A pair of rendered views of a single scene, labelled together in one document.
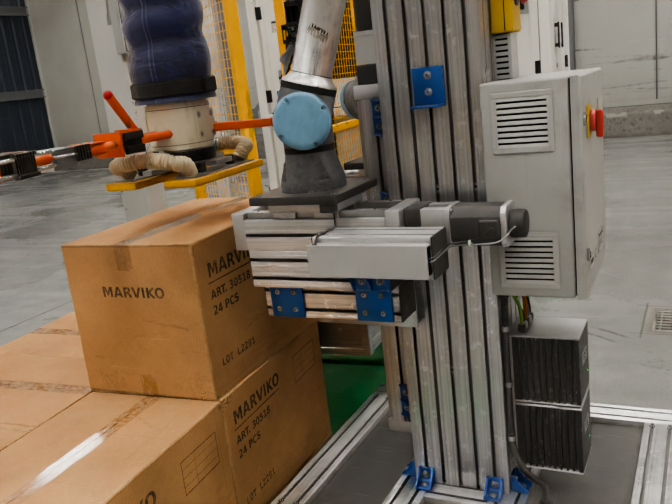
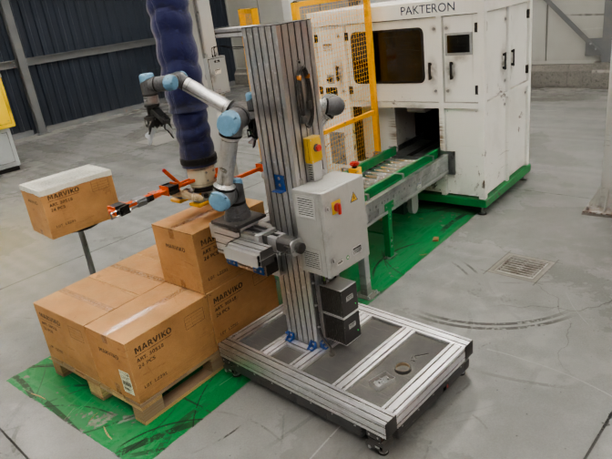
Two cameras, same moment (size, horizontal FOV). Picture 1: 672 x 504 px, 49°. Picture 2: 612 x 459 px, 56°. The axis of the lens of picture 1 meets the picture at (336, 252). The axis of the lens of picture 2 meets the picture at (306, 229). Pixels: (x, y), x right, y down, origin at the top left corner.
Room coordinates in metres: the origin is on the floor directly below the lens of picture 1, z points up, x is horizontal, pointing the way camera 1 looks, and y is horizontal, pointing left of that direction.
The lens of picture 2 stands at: (-1.10, -1.25, 2.13)
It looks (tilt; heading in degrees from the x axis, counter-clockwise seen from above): 22 degrees down; 18
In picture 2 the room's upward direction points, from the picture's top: 7 degrees counter-clockwise
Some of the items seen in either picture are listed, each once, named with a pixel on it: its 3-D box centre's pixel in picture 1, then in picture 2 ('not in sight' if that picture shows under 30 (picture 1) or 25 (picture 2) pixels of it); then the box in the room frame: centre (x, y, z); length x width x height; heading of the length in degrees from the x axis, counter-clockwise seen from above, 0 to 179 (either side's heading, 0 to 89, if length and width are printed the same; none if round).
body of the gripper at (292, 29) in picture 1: (298, 22); (255, 127); (2.15, 0.03, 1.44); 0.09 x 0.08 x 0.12; 154
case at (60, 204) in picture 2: not in sight; (71, 199); (2.69, 1.95, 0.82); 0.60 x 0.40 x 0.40; 150
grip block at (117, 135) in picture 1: (119, 143); (169, 188); (1.79, 0.49, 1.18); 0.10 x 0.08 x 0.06; 64
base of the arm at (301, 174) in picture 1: (311, 166); (236, 209); (1.68, 0.03, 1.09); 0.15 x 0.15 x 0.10
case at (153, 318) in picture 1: (203, 285); (213, 240); (2.02, 0.39, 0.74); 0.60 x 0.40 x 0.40; 155
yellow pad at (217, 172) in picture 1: (216, 167); (215, 193); (1.98, 0.29, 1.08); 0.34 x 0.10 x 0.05; 154
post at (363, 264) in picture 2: not in sight; (361, 233); (2.67, -0.45, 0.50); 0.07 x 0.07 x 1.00; 66
